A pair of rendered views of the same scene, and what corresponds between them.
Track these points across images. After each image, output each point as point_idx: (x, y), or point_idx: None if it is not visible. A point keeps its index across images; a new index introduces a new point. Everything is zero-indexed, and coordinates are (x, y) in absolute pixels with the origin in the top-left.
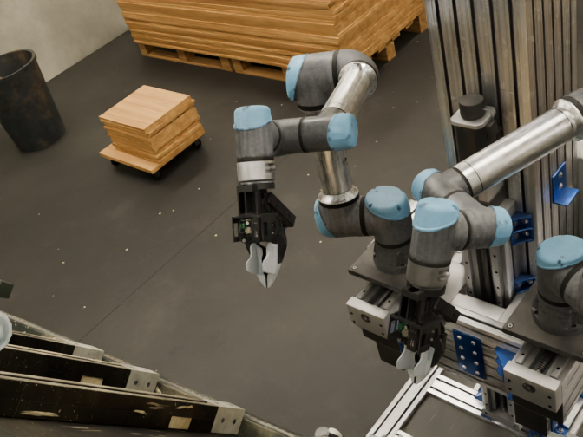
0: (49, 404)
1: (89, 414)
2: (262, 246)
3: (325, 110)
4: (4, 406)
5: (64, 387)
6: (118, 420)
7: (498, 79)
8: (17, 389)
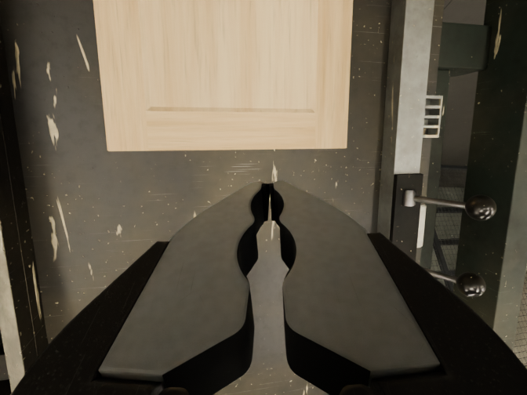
0: (29, 290)
1: (22, 209)
2: (223, 361)
3: None
4: (41, 347)
5: (11, 286)
6: (14, 146)
7: None
8: (29, 352)
